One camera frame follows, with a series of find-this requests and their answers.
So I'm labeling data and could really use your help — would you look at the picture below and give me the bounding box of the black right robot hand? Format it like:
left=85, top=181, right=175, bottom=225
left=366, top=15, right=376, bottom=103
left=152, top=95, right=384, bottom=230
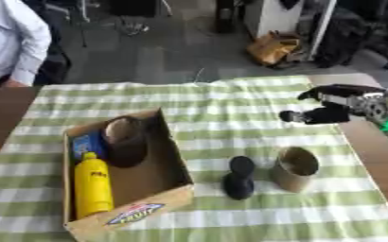
left=276, top=83, right=388, bottom=126

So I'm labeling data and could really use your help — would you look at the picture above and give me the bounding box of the tan cardboard box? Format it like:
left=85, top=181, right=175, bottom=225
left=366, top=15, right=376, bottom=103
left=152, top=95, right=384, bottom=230
left=60, top=107, right=198, bottom=242

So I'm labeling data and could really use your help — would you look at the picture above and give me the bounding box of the black backpack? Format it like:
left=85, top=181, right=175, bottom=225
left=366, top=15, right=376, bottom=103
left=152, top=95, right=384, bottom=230
left=311, top=7, right=388, bottom=71

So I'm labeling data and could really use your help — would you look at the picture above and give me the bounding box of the tan bag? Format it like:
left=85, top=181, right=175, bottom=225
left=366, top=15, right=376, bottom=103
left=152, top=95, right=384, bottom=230
left=245, top=29, right=307, bottom=67

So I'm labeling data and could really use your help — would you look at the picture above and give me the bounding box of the black bottle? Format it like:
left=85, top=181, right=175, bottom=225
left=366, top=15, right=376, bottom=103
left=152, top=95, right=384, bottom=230
left=221, top=155, right=257, bottom=201

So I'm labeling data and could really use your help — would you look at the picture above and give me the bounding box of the white cabinet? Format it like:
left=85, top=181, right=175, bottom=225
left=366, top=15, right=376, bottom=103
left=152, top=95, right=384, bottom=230
left=241, top=0, right=339, bottom=61

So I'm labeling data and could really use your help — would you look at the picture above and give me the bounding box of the blue packet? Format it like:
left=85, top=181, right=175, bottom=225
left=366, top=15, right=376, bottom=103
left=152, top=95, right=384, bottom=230
left=69, top=130, right=112, bottom=163

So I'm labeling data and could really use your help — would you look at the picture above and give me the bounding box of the yellow bottle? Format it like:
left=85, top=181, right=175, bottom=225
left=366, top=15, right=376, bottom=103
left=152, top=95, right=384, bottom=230
left=73, top=151, right=116, bottom=219

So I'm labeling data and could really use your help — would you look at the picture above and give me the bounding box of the person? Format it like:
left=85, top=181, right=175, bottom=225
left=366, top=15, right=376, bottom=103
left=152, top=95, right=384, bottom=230
left=0, top=0, right=54, bottom=89

